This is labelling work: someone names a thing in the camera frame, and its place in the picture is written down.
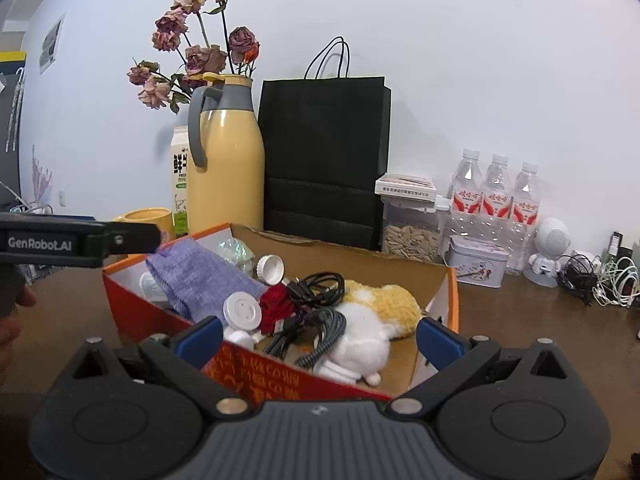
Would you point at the wall picture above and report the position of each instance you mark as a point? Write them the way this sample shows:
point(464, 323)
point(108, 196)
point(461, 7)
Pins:
point(51, 42)

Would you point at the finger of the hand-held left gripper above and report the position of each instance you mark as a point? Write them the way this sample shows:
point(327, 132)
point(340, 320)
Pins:
point(132, 237)

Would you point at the dried pink flowers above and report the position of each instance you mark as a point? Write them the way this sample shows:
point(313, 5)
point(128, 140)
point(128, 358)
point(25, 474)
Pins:
point(200, 57)

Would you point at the pale printed tin box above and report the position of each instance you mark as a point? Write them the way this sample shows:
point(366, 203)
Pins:
point(477, 262)

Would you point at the white green milk carton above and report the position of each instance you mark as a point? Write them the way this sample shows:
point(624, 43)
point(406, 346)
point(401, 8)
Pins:
point(180, 180)

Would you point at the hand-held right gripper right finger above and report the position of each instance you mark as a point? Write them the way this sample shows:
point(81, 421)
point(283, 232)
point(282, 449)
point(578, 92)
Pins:
point(440, 342)

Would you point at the clear water bottle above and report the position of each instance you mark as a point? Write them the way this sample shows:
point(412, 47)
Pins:
point(526, 210)
point(466, 195)
point(496, 200)

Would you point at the white ridged cap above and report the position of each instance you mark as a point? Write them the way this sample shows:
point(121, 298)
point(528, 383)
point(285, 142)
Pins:
point(270, 267)

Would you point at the small black device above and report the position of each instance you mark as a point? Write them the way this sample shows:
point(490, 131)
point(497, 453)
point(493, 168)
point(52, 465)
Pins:
point(616, 245)

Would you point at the clear plastic bag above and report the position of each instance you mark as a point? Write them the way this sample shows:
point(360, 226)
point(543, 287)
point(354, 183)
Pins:
point(150, 287)

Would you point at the clear seed container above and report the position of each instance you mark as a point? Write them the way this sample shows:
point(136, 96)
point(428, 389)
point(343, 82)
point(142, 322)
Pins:
point(410, 240)

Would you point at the person's left hand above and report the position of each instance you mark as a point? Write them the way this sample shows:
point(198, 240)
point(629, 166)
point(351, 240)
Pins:
point(27, 298)

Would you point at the purple cloth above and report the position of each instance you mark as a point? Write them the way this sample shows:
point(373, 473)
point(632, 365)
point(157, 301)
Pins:
point(200, 275)

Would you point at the yellow white plush toy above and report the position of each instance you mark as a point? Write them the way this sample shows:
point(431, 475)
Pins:
point(365, 340)

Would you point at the red rose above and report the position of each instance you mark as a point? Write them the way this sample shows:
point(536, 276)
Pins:
point(272, 306)

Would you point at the pale round lid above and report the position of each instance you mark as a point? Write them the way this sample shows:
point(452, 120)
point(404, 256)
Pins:
point(242, 310)

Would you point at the white robot figure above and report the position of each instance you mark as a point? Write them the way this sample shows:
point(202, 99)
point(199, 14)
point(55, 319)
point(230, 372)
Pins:
point(549, 245)

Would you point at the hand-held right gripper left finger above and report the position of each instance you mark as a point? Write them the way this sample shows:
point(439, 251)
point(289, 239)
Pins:
point(205, 342)

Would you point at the yellow thermos jug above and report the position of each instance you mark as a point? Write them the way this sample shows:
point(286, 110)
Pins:
point(232, 175)

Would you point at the orange cardboard box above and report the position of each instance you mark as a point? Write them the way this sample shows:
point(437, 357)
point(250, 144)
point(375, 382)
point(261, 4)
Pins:
point(260, 375)

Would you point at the white flat box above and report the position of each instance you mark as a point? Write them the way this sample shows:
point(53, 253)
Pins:
point(406, 184)

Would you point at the black paper bag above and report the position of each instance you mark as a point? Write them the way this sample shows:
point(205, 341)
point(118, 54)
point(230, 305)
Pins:
point(325, 160)

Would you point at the yellow mug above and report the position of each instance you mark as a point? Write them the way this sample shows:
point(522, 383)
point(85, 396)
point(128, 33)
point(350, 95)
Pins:
point(150, 215)

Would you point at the iridescent clear ball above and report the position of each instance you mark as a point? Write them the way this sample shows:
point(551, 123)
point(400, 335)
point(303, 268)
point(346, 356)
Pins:
point(232, 252)

